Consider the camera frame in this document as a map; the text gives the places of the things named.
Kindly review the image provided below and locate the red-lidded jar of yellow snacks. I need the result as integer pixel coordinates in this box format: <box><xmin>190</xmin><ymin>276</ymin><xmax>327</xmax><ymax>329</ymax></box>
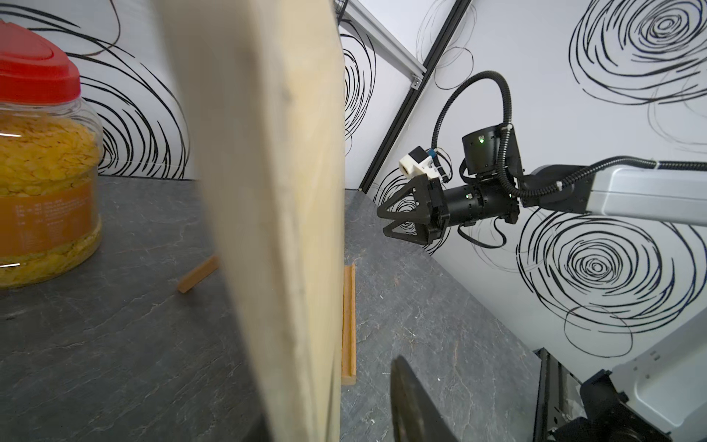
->
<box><xmin>1</xmin><ymin>22</ymin><xmax>102</xmax><ymax>289</ymax></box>

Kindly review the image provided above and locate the light plywood canvas board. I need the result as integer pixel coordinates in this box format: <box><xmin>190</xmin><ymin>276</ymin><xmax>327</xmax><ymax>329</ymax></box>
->
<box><xmin>155</xmin><ymin>1</ymin><xmax>345</xmax><ymax>441</ymax></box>

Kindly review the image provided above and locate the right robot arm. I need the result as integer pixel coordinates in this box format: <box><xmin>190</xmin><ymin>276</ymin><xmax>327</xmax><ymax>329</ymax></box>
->
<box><xmin>379</xmin><ymin>124</ymin><xmax>706</xmax><ymax>441</ymax></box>

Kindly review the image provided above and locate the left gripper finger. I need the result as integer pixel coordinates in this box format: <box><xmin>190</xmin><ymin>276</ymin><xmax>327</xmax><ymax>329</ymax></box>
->
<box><xmin>390</xmin><ymin>355</ymin><xmax>458</xmax><ymax>442</ymax></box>

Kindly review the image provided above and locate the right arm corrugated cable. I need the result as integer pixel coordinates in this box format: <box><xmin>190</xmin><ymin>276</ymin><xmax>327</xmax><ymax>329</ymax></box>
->
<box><xmin>430</xmin><ymin>70</ymin><xmax>707</xmax><ymax>200</ymax></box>

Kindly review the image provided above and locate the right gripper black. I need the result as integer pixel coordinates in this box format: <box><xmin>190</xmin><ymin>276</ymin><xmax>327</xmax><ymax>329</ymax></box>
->
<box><xmin>377</xmin><ymin>175</ymin><xmax>520</xmax><ymax>246</ymax></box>

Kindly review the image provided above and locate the small wooden easel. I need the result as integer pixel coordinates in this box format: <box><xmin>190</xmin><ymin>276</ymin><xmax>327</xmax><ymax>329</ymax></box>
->
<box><xmin>178</xmin><ymin>255</ymin><xmax>357</xmax><ymax>386</ymax></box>

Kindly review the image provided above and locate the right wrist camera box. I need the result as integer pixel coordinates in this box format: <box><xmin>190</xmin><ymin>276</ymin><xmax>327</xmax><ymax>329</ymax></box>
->
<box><xmin>399</xmin><ymin>147</ymin><xmax>449</xmax><ymax>182</ymax></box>

